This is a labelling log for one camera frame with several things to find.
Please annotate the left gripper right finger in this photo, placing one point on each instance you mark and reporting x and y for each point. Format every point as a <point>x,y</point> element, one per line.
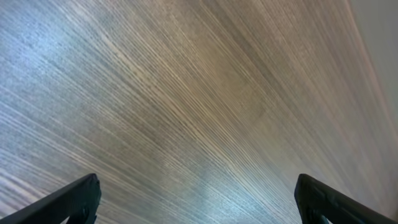
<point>319,203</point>

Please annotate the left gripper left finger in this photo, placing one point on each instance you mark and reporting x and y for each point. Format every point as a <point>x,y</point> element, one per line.
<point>76,202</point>

